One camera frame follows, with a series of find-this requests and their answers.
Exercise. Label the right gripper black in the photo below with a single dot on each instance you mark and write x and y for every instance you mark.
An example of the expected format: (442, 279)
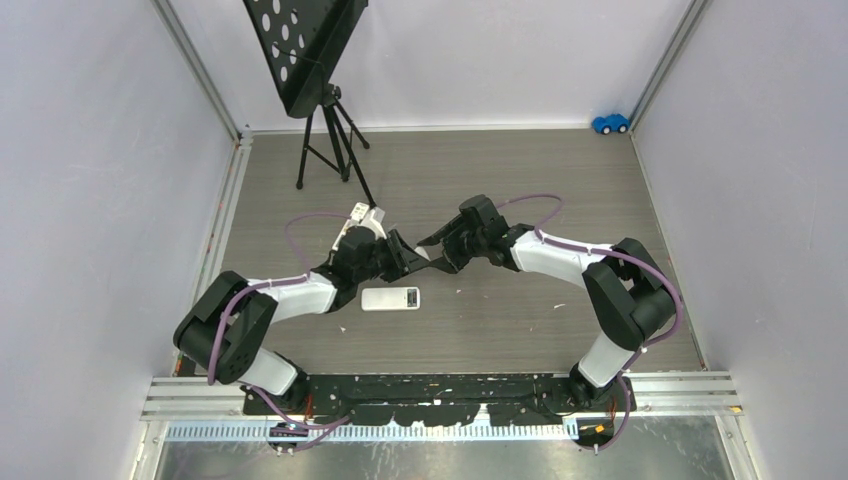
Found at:
(448, 236)

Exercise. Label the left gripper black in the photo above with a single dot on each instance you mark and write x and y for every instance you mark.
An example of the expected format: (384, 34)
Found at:
(403, 260)

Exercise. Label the white battery cover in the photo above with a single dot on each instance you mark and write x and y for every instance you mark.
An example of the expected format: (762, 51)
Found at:
(421, 251)

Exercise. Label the white remote with dark buttons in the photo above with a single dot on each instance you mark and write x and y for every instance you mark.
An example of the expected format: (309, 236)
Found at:
(386, 299)

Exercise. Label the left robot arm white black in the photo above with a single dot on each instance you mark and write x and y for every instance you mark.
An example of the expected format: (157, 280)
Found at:
(225, 329)

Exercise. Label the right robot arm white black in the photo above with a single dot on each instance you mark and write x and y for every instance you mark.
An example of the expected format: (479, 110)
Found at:
(635, 303)

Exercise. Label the long white remote control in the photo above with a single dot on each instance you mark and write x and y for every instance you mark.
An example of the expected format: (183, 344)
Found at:
(357, 215)

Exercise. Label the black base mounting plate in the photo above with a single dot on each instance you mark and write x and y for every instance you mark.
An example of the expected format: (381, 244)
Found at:
(440, 400)

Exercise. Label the blue toy car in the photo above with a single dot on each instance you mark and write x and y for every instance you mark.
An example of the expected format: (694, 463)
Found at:
(606, 125)

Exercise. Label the black music stand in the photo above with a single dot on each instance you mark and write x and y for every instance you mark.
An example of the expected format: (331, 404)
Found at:
(302, 43)

